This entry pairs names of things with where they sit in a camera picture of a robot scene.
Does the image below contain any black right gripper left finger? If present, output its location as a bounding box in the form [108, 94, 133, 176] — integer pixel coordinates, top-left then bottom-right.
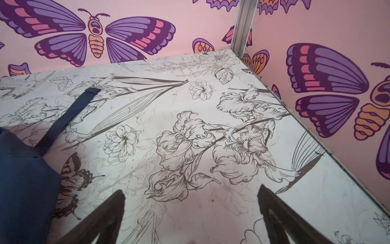
[57, 190, 126, 244]

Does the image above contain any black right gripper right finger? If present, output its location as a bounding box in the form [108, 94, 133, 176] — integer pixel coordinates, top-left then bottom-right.
[258, 185, 331, 244]

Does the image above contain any navy blue backpack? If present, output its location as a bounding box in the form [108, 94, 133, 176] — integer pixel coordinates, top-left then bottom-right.
[1, 87, 100, 244]

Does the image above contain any aluminium frame post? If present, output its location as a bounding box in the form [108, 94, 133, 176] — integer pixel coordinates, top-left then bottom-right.
[231, 0, 259, 59]

